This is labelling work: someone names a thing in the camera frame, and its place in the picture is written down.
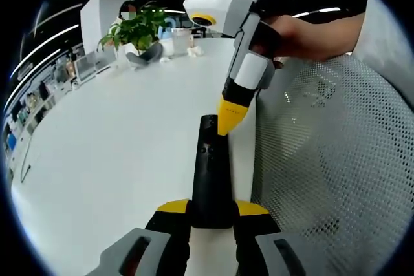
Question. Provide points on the person's grey shirt sleeve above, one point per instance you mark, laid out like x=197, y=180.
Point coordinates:
x=381, y=30

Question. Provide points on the dark round plant pot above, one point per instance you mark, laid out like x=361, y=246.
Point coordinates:
x=147, y=54

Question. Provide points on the small white object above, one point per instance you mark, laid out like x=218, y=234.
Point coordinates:
x=164, y=60

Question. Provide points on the clear plastic jar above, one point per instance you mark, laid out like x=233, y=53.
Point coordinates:
x=180, y=41

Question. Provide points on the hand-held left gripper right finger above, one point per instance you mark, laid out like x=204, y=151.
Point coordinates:
x=258, y=247

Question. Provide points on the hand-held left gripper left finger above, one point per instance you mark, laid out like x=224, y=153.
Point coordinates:
x=161, y=240

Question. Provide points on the green leafy plant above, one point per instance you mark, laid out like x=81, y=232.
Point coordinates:
x=139, y=28

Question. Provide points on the shelf of small items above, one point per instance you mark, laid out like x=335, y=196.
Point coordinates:
x=35, y=101

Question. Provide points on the person's right hand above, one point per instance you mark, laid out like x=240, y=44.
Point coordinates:
x=300, y=40

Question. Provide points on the white square pillar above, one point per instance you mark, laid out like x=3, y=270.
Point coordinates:
x=93, y=20

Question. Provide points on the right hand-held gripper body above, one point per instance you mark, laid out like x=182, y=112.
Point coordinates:
x=223, y=1

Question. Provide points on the white boxy appliance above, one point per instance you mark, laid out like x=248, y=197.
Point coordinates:
x=89, y=67

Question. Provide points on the crumpled white tissue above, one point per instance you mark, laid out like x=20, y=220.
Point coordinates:
x=195, y=51

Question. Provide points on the black remote control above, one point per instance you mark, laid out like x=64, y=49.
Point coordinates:
x=210, y=185

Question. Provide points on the white mesh office chair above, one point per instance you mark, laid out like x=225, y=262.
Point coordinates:
x=339, y=159

